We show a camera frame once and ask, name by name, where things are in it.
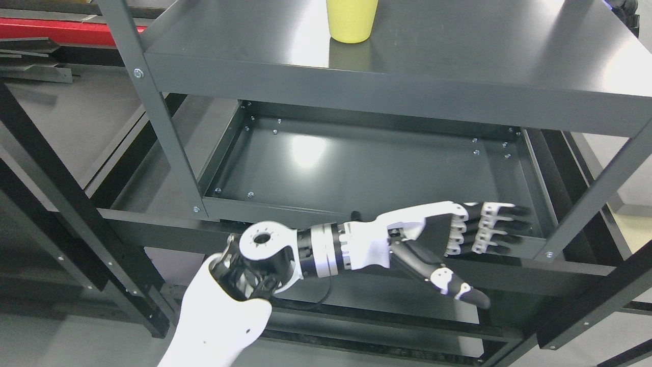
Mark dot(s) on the yellow plastic cup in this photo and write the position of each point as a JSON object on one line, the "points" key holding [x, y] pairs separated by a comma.
{"points": [[351, 22]]}

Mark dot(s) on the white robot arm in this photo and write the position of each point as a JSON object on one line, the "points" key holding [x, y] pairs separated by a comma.
{"points": [[226, 306]]}

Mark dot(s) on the dark grey metal shelf unit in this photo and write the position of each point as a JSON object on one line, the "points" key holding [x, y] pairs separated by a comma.
{"points": [[262, 116]]}

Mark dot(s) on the black metal rack frame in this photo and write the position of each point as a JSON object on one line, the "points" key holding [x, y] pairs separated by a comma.
{"points": [[56, 214]]}

